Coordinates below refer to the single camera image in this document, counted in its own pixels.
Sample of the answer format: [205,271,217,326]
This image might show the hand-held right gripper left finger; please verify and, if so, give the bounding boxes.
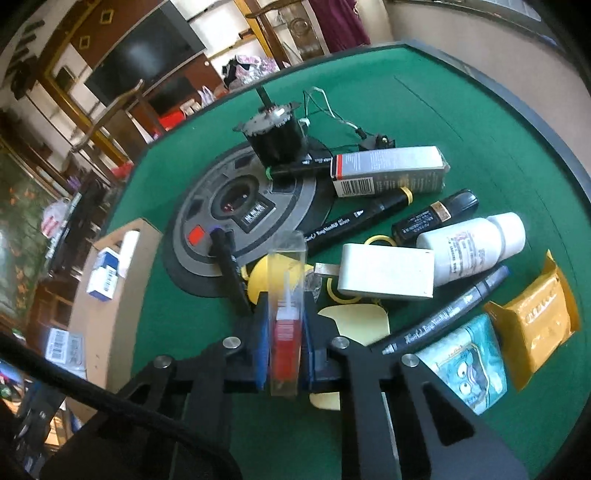
[44,293,273,480]

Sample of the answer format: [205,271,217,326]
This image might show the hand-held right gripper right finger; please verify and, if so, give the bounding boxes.
[302,295,529,480]

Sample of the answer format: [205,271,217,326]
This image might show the clear glue box red label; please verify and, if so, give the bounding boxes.
[267,231,309,398]

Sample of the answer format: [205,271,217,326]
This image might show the tan cardboard box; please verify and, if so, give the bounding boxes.
[69,219,164,393]

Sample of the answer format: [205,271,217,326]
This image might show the white pill bottle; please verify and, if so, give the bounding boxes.
[416,212,527,286]

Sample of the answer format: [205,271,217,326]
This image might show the black marker purple tip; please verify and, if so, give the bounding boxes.
[208,227,254,317]

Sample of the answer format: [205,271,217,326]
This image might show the white rectangular box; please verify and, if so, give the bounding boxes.
[337,243,436,300]

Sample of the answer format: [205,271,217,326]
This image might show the black marker grey cap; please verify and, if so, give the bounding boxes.
[369,264,511,356]

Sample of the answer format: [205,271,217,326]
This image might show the round grey control disc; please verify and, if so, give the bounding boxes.
[164,138,335,298]

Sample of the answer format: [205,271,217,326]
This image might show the black marker yellow band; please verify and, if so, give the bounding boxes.
[302,187,414,257]

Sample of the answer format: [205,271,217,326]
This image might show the white tube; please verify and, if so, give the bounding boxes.
[117,230,140,278]

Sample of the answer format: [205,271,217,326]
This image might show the teal cartoon snack packet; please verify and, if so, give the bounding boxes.
[416,314,509,415]

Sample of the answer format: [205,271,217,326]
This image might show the blue white small box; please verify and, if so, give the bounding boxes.
[88,247,125,302]

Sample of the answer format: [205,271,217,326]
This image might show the black marker green end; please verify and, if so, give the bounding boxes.
[265,154,334,181]

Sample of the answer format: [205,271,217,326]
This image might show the small black bottle gold label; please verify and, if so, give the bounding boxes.
[392,189,480,247]

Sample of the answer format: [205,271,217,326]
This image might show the barcode labelled package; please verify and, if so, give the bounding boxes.
[44,328,88,374]

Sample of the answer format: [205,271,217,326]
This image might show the black electric motor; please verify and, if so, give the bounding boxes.
[233,85,308,167]

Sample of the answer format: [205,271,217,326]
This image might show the grey carton red stripe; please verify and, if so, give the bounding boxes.
[330,145,451,198]

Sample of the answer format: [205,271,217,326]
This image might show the small black connector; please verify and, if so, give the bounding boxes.
[359,133,398,151]

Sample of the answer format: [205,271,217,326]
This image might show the yellow foil packet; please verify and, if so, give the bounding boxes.
[482,249,581,392]

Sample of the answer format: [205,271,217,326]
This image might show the white plastic bag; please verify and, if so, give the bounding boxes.
[39,200,70,238]

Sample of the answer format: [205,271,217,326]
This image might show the floral bag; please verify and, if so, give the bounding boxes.
[222,53,282,90]

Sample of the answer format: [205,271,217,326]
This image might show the wooden chair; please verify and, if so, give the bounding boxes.
[69,78,167,158]

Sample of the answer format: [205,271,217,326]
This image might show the black television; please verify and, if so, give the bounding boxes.
[85,0,207,104]

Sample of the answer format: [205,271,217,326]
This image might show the maroon cloth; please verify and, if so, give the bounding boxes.
[307,0,372,54]

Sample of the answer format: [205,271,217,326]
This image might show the black cable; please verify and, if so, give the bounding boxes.
[0,335,243,480]

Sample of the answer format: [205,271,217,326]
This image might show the thin motor wires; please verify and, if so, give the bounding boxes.
[302,88,370,139]

